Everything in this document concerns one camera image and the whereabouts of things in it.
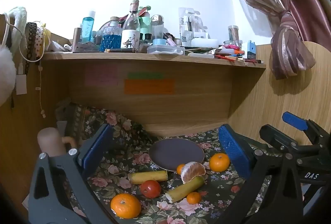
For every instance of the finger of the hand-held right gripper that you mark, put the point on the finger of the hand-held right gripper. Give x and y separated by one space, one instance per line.
276 136
294 120

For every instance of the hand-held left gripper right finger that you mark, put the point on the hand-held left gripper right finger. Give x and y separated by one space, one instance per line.
232 151

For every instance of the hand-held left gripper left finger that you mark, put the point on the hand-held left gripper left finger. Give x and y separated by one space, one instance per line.
98 146

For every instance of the medium orange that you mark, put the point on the medium orange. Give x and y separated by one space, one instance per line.
219 162

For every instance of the peeled mandarin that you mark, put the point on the peeled mandarin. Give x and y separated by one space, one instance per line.
192 171

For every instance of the small mandarin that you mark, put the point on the small mandarin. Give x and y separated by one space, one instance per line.
193 197
180 169

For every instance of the dark round plate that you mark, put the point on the dark round plate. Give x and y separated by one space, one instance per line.
175 152

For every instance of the banana piece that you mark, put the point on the banana piece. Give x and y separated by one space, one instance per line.
185 189
148 177

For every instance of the large orange with sticker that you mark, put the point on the large orange with sticker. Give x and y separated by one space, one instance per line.
126 206

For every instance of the red tomato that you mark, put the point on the red tomato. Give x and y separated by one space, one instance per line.
150 189

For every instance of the floral cloth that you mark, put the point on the floral cloth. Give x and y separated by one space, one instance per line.
124 141

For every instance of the beige plastic cylinder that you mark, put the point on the beige plastic cylinder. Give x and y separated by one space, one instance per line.
50 141

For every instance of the wooden desk shelf unit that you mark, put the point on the wooden desk shelf unit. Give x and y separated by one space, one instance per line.
155 107

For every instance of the pink sticky note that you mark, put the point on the pink sticky note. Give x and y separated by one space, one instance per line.
100 74

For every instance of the orange sticky note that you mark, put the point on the orange sticky note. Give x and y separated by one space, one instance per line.
149 86

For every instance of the small blue box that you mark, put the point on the small blue box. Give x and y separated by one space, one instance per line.
250 49

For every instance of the green sticky note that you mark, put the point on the green sticky note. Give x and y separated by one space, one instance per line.
145 75

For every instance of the pile of pens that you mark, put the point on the pile of pens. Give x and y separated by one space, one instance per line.
230 55

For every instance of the white charger adapter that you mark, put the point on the white charger adapter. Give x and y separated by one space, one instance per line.
21 84

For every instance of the white earbuds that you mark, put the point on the white earbuds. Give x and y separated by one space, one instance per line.
67 46

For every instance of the glass jar of sticks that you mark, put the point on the glass jar of sticks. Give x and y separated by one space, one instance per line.
234 33

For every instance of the textured glass bottle blue liquid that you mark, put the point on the textured glass bottle blue liquid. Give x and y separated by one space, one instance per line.
111 38

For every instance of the white flat box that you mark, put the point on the white flat box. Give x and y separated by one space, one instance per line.
204 42

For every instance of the pink striped curtain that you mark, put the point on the pink striped curtain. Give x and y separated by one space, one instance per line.
279 6

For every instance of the clear plastic box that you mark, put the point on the clear plastic box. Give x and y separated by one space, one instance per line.
165 49

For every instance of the white fluffy ball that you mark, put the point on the white fluffy ball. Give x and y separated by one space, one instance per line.
5 71

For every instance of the tall blue liquid bottle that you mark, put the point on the tall blue liquid bottle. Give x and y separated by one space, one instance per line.
88 27

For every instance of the polka dot headband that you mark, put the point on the polka dot headband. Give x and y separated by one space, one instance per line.
39 41

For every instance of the clear labelled wine bottle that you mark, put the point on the clear labelled wine bottle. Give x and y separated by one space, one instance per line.
131 30

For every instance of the black lace headband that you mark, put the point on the black lace headband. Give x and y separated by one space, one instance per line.
30 40

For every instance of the silver lidded jar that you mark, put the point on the silver lidded jar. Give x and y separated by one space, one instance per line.
157 26

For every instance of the green pump bottle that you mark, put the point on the green pump bottle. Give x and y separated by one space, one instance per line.
146 17

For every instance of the white fluffy headband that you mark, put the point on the white fluffy headband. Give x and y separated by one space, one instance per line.
18 22

